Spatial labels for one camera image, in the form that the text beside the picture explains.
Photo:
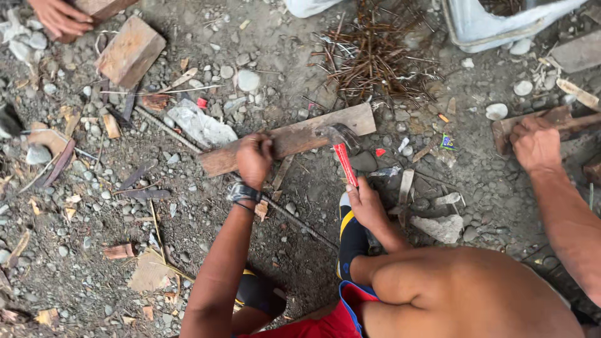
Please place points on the person's right hand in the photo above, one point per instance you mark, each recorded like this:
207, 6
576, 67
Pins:
367, 206

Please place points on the person's left hand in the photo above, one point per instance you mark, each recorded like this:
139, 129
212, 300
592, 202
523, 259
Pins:
253, 162

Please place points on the person's left fingers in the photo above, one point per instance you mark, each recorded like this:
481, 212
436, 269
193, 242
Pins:
260, 141

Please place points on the long weathered wooden plank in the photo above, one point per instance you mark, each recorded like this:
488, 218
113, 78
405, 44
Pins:
300, 136

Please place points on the short brown wood strip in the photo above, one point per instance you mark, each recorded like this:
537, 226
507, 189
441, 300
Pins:
282, 172

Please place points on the large round white stone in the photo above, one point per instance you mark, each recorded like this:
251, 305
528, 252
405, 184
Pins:
248, 80

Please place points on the crumpled grey plastic scrap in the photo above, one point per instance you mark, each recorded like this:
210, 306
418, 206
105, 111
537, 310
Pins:
199, 124

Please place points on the small red plastic scrap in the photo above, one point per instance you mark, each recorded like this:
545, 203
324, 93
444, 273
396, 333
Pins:
380, 152
202, 103

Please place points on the long rusty steel rebar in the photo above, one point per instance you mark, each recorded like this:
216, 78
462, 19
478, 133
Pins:
300, 225

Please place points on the black and yellow right shoe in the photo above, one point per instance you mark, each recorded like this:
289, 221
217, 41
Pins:
352, 239

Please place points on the black and yellow shoe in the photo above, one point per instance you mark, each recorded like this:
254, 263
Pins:
352, 239
258, 293

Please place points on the white plastic bag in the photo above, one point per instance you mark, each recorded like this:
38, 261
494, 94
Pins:
307, 6

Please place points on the pile of rusty nails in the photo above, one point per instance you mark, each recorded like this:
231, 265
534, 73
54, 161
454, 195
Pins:
375, 56

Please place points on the black and yellow left shoe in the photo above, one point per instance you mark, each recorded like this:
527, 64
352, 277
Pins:
258, 293

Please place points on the thin pale wood strip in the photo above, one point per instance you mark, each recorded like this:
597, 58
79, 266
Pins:
405, 192

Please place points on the large square wooden block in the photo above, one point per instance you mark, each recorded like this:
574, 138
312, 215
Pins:
130, 52

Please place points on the brown cardboard piece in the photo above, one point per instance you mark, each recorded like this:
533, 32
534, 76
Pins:
150, 273

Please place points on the small reddish wood block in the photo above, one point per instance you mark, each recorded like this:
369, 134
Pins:
119, 251

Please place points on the colourful wrapper scrap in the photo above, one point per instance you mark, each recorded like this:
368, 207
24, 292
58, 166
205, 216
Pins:
447, 142

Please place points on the red shorts with blue trim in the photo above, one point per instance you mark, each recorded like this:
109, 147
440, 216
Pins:
338, 321

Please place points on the grey concrete chunk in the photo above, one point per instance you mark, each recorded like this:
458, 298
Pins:
439, 229

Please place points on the reddish wooden block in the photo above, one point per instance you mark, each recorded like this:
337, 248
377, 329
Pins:
101, 7

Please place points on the oval white stone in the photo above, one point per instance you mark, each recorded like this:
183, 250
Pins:
496, 111

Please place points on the person's bare leg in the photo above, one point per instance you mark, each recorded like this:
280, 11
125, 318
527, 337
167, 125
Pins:
469, 295

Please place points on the brown wooden board piece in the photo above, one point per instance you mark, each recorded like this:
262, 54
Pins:
563, 119

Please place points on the grey concrete slab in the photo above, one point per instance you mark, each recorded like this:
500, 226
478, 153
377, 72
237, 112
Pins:
578, 52

